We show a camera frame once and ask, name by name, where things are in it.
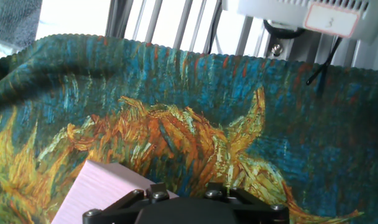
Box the sunflower painting print cloth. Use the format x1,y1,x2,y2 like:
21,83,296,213
0,33,378,224

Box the silver vented camera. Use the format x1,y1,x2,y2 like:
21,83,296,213
221,0,378,45

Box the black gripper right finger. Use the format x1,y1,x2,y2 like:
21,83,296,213
203,182,290,224

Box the pink ribboned casing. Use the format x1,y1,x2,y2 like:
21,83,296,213
50,159,180,224

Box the thin black wire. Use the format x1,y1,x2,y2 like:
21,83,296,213
306,36,344,86

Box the black camera cable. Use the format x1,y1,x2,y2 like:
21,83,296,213
262,19,305,40

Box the dark gray fabric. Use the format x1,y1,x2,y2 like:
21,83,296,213
0,0,43,48

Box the black hanging cable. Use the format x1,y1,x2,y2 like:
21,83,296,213
206,0,223,56

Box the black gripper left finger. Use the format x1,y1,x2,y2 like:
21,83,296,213
82,182,177,224

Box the gray metal bracket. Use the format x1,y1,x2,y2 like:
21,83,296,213
265,29,357,68

